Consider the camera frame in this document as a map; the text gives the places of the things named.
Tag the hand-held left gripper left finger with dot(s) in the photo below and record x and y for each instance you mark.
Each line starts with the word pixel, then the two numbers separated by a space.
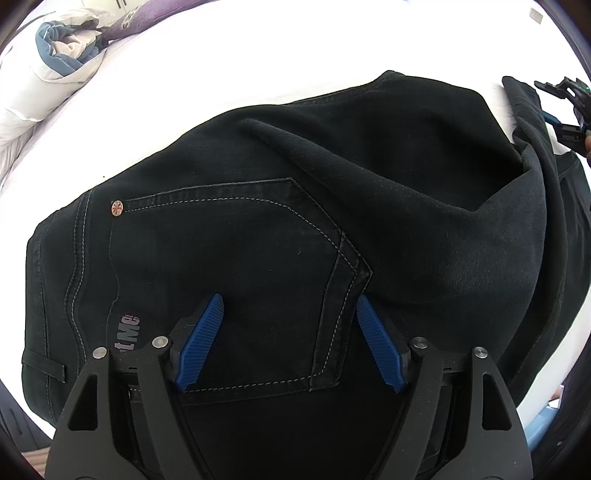
pixel 201 341

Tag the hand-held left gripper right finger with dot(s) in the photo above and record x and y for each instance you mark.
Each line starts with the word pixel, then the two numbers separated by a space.
pixel 376 341

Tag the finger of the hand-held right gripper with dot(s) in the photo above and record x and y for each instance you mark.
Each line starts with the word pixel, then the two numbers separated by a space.
pixel 554 87
pixel 565 131

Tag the black denim pants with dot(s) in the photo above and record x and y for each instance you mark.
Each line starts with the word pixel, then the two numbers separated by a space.
pixel 277 184

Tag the light blue object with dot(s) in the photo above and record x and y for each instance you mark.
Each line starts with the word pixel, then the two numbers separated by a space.
pixel 542 417

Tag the white bed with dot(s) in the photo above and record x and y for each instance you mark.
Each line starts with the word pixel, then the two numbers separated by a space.
pixel 277 46

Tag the white and blue duvet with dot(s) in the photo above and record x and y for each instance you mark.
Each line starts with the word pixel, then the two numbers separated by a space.
pixel 27 87

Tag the purple pillow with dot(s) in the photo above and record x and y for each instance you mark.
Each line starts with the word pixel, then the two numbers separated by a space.
pixel 138 18

